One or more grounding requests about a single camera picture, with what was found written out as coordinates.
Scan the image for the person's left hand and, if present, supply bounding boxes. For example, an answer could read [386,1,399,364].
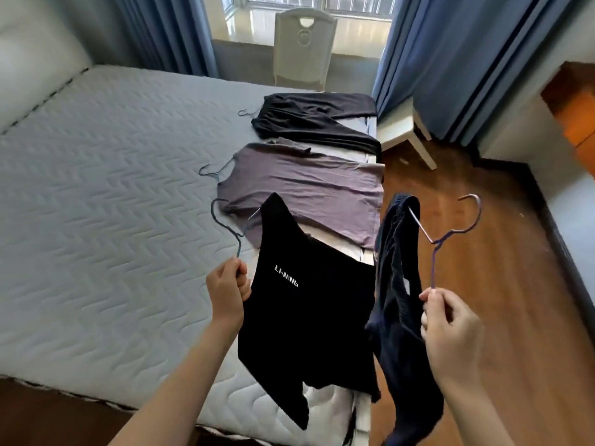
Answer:
[206,256,252,328]

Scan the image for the person's right hand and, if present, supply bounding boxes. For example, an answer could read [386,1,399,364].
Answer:
[418,287,485,391]

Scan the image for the blue wire hanger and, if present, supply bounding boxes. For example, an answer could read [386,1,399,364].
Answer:
[209,197,262,278]
[198,158,237,185]

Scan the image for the black Li-Ning t-shirt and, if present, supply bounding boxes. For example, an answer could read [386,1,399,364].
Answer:
[236,191,382,432]

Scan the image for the bed with white quilted mattress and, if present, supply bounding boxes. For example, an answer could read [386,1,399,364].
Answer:
[0,0,387,446]

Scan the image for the grey-brown t-shirt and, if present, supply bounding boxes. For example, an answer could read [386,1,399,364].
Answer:
[215,136,386,251]

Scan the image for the black long pants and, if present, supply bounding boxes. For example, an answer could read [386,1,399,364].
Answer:
[250,91,384,164]

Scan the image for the person's left forearm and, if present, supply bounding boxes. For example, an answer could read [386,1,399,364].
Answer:
[108,318,246,446]

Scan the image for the white stool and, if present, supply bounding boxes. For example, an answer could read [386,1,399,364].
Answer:
[375,95,439,172]

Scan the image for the blue curtain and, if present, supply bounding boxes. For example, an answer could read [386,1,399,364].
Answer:
[371,0,578,148]
[108,0,220,79]

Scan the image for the white window sill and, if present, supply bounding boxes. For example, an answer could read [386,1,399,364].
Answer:
[210,6,395,59]

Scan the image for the white padded headboard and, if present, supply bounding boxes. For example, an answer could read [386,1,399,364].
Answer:
[0,0,95,136]

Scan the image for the orange wooden wall shelf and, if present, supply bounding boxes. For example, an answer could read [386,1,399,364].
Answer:
[540,61,595,178]

